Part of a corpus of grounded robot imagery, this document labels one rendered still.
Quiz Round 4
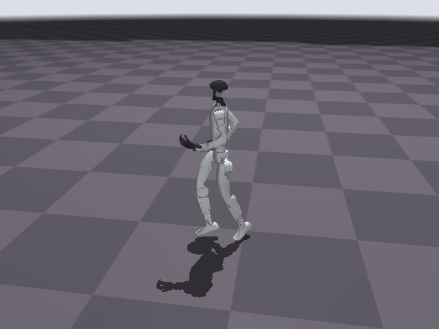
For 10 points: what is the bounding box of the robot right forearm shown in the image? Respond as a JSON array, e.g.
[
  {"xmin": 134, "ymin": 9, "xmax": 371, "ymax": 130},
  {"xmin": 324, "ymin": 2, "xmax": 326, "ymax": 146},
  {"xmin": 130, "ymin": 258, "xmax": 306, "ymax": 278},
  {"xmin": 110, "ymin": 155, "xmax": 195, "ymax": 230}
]
[{"xmin": 227, "ymin": 126, "xmax": 236, "ymax": 140}]

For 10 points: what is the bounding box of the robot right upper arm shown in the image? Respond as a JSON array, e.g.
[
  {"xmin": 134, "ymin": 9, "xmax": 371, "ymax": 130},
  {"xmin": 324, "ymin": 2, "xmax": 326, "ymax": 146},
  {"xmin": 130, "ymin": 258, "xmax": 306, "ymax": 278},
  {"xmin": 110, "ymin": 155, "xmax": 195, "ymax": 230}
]
[{"xmin": 228, "ymin": 110, "xmax": 239, "ymax": 129}]

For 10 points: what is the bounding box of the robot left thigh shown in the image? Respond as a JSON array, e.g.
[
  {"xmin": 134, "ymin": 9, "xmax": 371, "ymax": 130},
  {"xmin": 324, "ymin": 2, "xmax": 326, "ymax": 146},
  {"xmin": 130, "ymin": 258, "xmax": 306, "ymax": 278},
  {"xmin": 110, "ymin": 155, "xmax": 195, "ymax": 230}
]
[{"xmin": 216, "ymin": 158, "xmax": 235, "ymax": 206}]

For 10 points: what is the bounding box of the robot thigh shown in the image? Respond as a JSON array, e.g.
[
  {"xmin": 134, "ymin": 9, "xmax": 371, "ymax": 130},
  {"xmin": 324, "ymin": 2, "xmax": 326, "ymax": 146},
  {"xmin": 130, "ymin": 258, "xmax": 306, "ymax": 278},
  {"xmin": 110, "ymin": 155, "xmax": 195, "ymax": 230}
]
[
  {"xmin": 195, "ymin": 151, "xmax": 217, "ymax": 197},
  {"xmin": 216, "ymin": 158, "xmax": 235, "ymax": 206}
]

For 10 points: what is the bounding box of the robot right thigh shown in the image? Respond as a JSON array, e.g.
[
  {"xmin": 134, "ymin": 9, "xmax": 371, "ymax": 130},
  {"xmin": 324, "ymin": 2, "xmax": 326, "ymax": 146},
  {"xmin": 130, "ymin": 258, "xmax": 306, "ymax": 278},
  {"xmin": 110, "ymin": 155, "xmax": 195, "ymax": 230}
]
[{"xmin": 195, "ymin": 151, "xmax": 217, "ymax": 197}]

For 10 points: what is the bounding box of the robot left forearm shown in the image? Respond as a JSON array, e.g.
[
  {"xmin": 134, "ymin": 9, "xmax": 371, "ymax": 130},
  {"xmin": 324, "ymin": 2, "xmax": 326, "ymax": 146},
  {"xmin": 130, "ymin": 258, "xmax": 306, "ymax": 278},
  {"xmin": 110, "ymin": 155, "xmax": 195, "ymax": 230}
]
[{"xmin": 195, "ymin": 137, "xmax": 226, "ymax": 153}]

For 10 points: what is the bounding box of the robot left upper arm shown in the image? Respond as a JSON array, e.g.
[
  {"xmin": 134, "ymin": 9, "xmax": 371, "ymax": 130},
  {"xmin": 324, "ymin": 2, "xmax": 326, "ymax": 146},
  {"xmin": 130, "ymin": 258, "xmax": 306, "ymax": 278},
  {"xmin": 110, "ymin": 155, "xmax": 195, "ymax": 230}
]
[{"xmin": 213, "ymin": 108, "xmax": 228, "ymax": 144}]

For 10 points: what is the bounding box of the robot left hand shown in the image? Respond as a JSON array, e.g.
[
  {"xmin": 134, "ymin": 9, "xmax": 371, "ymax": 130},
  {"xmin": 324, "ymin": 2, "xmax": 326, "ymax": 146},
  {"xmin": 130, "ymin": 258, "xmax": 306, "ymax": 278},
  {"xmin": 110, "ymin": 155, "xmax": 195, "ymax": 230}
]
[{"xmin": 179, "ymin": 134, "xmax": 202, "ymax": 151}]

